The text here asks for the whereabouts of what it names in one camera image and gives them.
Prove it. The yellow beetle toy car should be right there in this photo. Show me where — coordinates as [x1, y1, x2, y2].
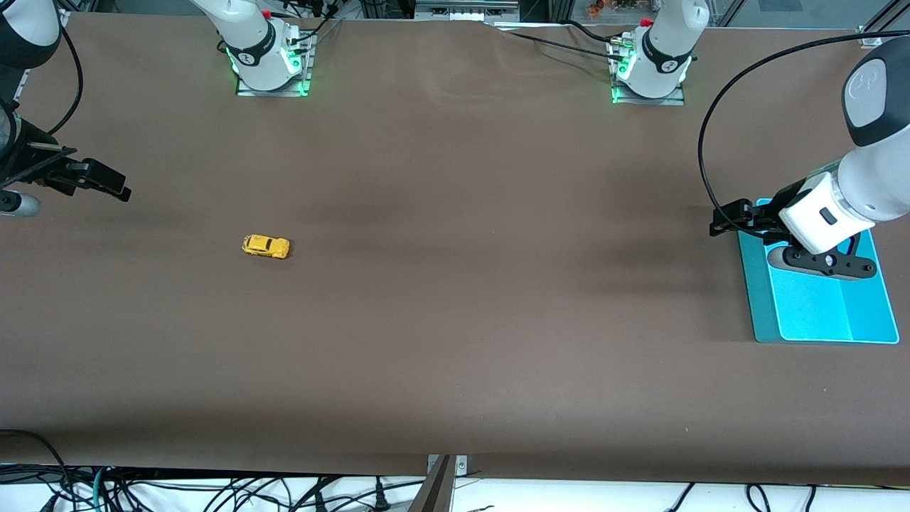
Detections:
[242, 235, 291, 260]

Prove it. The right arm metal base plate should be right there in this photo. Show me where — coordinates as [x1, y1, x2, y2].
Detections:
[236, 32, 314, 97]

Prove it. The long black table cable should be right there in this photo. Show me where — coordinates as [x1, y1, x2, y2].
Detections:
[492, 28, 626, 65]

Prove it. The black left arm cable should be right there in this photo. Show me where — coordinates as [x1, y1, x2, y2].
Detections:
[697, 32, 910, 223]

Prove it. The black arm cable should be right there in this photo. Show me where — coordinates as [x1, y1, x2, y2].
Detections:
[43, 21, 85, 137]
[697, 32, 910, 223]

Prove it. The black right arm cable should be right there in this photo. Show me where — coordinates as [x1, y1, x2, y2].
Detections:
[43, 21, 85, 137]

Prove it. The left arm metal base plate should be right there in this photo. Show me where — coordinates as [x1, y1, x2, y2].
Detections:
[610, 36, 687, 106]

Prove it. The cyan plastic tray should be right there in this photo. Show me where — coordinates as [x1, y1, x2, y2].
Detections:
[737, 198, 900, 345]

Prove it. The thick black looping cable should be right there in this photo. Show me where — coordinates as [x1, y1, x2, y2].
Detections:
[0, 429, 75, 495]

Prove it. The short black table cable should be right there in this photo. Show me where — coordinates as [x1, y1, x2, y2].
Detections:
[565, 20, 628, 45]

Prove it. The dark grey metal bar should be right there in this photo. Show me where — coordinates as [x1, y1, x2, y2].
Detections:
[408, 455, 456, 512]

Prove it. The aluminium frame rail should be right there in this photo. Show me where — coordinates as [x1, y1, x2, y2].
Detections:
[412, 0, 523, 22]

